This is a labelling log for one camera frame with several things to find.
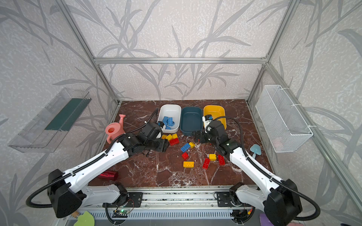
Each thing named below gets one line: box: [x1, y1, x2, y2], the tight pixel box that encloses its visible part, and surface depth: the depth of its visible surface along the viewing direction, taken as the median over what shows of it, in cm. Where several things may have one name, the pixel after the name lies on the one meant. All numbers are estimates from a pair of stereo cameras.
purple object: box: [259, 213, 275, 226], surface depth 68 cm
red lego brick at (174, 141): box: [169, 137, 180, 146], surface depth 97 cm
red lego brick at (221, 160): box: [217, 154, 226, 166], surface depth 88 cm
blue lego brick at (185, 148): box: [180, 142, 191, 153], surface depth 94 cm
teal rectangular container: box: [180, 106, 204, 137], surface depth 111 cm
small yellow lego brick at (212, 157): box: [208, 153, 217, 162], surface depth 89 cm
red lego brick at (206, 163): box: [202, 157, 211, 170], surface depth 87 cm
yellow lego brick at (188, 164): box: [182, 161, 195, 168], surface depth 87 cm
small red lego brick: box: [181, 152, 190, 161], surface depth 88 cm
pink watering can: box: [105, 113, 126, 145], surface depth 91 cm
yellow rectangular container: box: [203, 104, 227, 130], surface depth 111 cm
